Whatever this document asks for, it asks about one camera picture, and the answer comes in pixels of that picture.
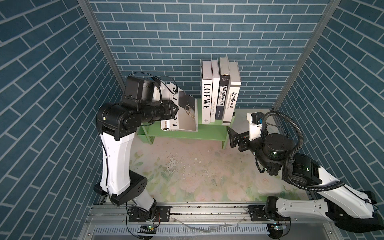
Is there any white Loewe Foundation Craft Prize book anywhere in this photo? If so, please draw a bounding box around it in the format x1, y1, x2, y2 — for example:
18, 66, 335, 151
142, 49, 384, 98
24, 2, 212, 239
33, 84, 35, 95
202, 61, 213, 125

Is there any aluminium mounting rail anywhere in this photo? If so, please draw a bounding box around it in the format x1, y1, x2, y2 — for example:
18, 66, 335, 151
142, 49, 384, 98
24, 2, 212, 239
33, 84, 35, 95
85, 202, 334, 226

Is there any green two-tier shelf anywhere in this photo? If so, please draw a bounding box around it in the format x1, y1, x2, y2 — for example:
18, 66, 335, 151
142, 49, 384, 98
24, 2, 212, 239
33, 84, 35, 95
137, 99, 229, 149

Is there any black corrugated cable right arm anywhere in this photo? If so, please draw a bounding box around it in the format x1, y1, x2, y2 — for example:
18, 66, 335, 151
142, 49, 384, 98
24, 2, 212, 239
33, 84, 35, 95
260, 110, 346, 192

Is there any Chinese book with man portrait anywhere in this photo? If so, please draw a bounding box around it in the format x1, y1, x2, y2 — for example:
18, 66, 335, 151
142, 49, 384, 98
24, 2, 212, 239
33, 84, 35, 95
215, 57, 231, 120

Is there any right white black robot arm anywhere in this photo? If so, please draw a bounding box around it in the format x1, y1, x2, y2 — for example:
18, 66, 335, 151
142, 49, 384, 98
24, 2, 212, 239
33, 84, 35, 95
227, 124, 384, 233

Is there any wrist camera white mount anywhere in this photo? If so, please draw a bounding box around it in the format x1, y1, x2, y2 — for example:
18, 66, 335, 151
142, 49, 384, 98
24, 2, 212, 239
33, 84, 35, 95
152, 80, 163, 103
247, 112, 265, 141

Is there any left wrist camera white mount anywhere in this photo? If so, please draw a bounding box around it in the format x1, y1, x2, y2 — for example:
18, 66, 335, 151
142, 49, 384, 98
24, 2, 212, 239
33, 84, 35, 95
152, 80, 163, 103

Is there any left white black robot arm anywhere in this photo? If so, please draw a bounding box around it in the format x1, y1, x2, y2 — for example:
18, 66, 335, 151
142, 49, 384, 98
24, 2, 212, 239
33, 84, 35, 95
94, 76, 179, 222

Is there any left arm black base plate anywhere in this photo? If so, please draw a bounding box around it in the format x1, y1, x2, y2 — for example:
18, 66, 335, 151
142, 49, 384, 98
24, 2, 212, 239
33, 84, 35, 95
127, 206, 171, 223

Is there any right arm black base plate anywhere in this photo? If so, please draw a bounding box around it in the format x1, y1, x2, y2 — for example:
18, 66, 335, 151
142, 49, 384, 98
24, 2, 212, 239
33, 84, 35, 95
247, 205, 268, 222

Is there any white book with barcode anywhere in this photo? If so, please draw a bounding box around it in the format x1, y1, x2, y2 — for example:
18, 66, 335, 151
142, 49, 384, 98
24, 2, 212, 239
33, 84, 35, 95
161, 83, 198, 132

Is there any white La Dame aux camelias book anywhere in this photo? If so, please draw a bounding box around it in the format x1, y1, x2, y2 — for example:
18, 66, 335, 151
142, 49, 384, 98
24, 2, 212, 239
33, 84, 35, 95
211, 60, 220, 123

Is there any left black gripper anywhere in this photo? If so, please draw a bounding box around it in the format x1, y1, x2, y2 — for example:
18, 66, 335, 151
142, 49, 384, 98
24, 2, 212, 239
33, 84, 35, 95
137, 98, 180, 125

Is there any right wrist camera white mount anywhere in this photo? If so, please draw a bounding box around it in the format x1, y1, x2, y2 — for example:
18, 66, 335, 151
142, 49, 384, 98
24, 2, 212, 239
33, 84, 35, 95
247, 112, 265, 141

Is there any large white black-spine book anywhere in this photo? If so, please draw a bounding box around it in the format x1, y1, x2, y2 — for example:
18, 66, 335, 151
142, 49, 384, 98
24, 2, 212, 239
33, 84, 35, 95
223, 62, 242, 126

